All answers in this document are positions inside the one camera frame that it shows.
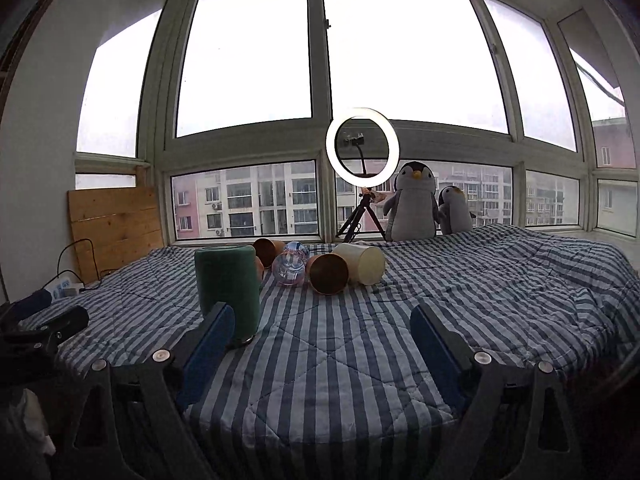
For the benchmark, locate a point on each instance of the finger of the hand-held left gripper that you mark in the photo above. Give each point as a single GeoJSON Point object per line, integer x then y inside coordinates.
{"type": "Point", "coordinates": [30, 304]}
{"type": "Point", "coordinates": [62, 321]}

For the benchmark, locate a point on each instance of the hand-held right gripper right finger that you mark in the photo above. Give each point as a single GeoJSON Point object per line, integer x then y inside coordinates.
{"type": "Point", "coordinates": [437, 352]}

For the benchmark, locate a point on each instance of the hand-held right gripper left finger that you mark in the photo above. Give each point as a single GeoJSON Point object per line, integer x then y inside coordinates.
{"type": "Point", "coordinates": [212, 345]}

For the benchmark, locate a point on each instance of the green cup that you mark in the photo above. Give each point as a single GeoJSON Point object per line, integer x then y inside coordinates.
{"type": "Point", "coordinates": [227, 285]}

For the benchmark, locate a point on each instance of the small orange cup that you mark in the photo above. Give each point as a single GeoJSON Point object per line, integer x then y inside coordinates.
{"type": "Point", "coordinates": [259, 267]}

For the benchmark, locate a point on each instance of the brown cup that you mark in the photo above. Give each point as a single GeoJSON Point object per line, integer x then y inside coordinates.
{"type": "Point", "coordinates": [266, 252]}
{"type": "Point", "coordinates": [327, 274]}

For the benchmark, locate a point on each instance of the clear plastic cup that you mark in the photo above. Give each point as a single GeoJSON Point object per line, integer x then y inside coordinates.
{"type": "Point", "coordinates": [297, 248]}
{"type": "Point", "coordinates": [289, 269]}

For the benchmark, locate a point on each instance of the cream cup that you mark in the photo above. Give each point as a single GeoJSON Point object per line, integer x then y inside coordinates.
{"type": "Point", "coordinates": [362, 262]}

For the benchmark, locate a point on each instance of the white power strip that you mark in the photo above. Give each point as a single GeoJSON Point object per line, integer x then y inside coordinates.
{"type": "Point", "coordinates": [65, 290]}

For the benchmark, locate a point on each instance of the white cloth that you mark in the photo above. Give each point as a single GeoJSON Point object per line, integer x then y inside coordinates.
{"type": "Point", "coordinates": [30, 420]}

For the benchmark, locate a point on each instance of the blue striped blanket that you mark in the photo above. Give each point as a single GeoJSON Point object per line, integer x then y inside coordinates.
{"type": "Point", "coordinates": [340, 360]}

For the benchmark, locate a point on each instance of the wooden board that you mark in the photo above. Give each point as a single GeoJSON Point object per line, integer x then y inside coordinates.
{"type": "Point", "coordinates": [115, 225]}

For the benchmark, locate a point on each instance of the small penguin plush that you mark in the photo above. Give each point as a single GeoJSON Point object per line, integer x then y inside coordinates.
{"type": "Point", "coordinates": [454, 212]}

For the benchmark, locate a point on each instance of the large penguin plush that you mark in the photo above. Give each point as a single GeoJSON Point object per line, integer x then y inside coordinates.
{"type": "Point", "coordinates": [412, 205]}

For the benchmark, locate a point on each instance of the black tripod stand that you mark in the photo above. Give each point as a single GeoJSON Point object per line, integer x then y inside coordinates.
{"type": "Point", "coordinates": [363, 210]}

